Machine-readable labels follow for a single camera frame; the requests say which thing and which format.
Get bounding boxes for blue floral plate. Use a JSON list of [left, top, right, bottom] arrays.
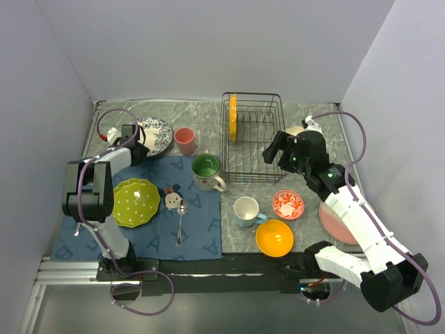
[[138, 117, 173, 157]]

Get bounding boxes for orange polka dot plate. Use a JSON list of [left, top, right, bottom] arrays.
[[228, 93, 237, 143]]

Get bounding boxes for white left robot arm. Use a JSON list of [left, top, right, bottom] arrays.
[[61, 124, 149, 280]]

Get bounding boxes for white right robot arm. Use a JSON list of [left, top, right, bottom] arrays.
[[262, 130, 428, 312]]

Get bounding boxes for cream square cartoon dish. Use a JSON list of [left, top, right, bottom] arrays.
[[285, 125, 305, 136]]

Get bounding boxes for red white patterned dish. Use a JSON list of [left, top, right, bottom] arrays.
[[272, 189, 305, 221]]

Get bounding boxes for pink plastic cup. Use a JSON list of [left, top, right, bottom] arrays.
[[174, 127, 195, 156]]

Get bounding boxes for green polka dot plate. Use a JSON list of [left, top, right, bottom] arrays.
[[113, 178, 161, 228]]

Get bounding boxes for pink white round plate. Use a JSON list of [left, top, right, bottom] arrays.
[[318, 202, 358, 245]]

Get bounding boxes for cartoon mouse spoon rest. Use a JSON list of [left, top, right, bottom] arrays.
[[161, 184, 184, 210]]

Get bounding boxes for light blue mug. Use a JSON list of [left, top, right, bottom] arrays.
[[234, 196, 268, 228]]

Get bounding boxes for green-inside floral mug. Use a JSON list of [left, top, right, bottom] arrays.
[[191, 153, 227, 192]]

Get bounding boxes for silver spoon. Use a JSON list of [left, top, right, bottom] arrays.
[[176, 199, 188, 246]]

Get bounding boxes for orange bowl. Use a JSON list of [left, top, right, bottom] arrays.
[[255, 219, 295, 257]]

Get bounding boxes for silver fork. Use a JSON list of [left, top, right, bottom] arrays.
[[74, 223, 81, 237]]

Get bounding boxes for blue letter-print cloth mat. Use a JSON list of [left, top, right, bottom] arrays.
[[50, 155, 223, 262]]

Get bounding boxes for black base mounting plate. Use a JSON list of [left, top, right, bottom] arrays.
[[96, 253, 324, 296]]

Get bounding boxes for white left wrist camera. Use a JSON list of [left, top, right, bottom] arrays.
[[99, 127, 122, 145]]

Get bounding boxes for black wire dish rack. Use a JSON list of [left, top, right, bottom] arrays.
[[220, 92, 286, 184]]

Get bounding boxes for aluminium rail frame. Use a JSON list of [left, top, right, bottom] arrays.
[[33, 255, 115, 286]]

